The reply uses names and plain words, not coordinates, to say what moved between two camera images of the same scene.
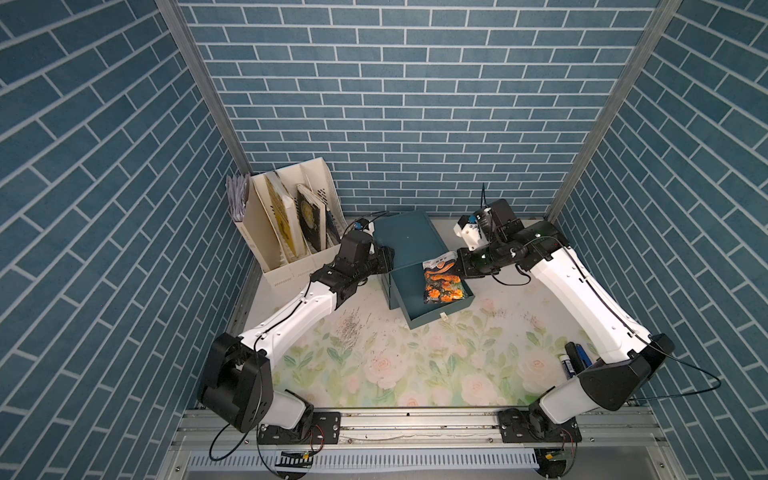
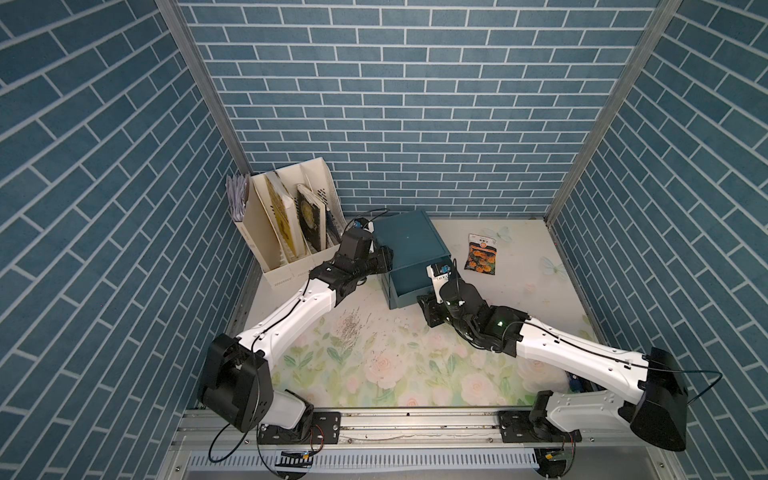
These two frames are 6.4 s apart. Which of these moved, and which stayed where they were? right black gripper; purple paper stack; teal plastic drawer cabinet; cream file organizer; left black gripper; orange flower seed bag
Moved: right black gripper; orange flower seed bag
Stayed: teal plastic drawer cabinet; cream file organizer; left black gripper; purple paper stack
